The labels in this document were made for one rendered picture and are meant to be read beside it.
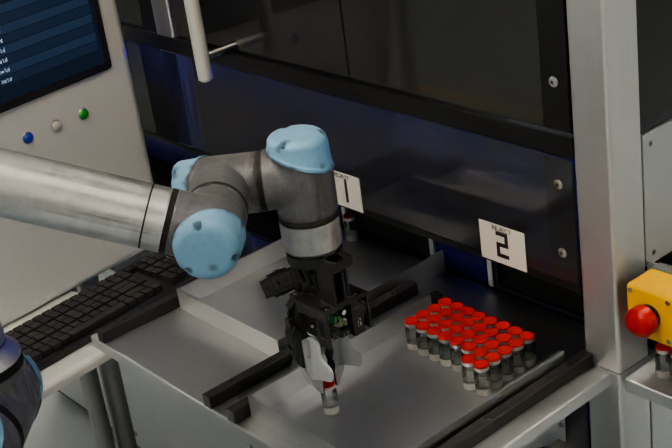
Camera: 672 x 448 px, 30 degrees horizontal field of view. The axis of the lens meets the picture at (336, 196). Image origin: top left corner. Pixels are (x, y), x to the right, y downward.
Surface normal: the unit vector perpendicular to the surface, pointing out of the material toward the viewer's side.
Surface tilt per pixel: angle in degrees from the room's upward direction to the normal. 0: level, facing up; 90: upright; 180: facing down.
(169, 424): 90
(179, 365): 0
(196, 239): 90
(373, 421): 0
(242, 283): 0
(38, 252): 90
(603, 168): 90
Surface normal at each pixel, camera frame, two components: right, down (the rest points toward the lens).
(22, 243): 0.74, 0.18
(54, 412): -0.13, -0.91
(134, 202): 0.17, -0.30
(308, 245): -0.05, 0.41
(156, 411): -0.75, 0.36
